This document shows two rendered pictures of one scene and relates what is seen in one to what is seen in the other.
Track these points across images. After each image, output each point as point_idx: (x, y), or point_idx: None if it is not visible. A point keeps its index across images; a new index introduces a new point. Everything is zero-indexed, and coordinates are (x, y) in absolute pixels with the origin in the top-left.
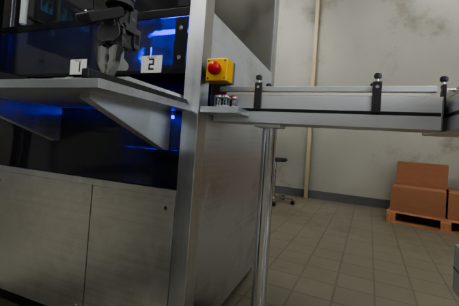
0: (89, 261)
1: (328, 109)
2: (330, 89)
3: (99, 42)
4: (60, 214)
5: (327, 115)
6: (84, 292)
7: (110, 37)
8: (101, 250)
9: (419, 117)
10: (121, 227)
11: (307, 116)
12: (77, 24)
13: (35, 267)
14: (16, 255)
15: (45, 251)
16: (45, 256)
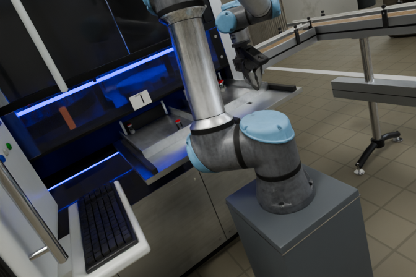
0: (217, 209)
1: (283, 51)
2: (277, 39)
3: (247, 70)
4: (182, 206)
5: (283, 54)
6: (222, 227)
7: (255, 65)
8: (222, 196)
9: (311, 39)
10: (228, 174)
11: (276, 58)
12: (118, 64)
13: (180, 251)
14: (158, 264)
15: (182, 236)
16: (184, 238)
